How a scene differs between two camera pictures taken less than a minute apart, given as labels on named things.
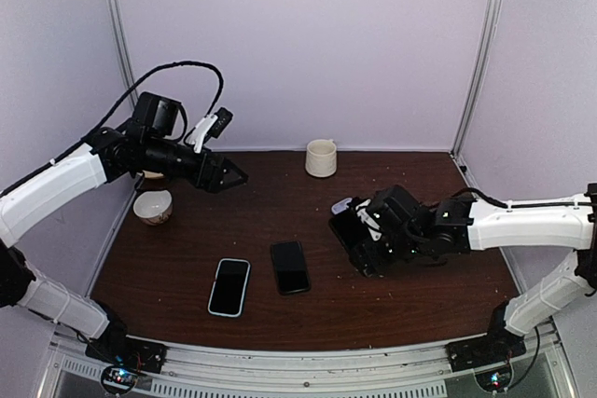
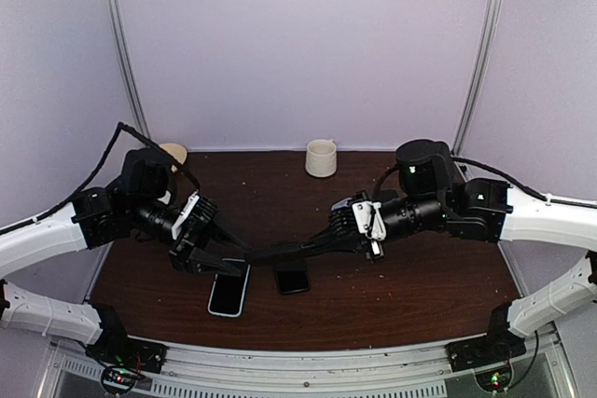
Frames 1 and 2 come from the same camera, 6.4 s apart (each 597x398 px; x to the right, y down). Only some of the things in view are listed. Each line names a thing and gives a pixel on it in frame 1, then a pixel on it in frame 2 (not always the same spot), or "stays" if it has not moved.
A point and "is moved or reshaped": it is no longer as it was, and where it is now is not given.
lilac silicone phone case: (340, 205) stays
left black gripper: (210, 179) -> (194, 235)
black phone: (352, 231) is moved or reshaped
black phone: (291, 267) stays
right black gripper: (368, 263) -> (358, 243)
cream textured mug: (321, 157) stays
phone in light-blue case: (229, 287) stays
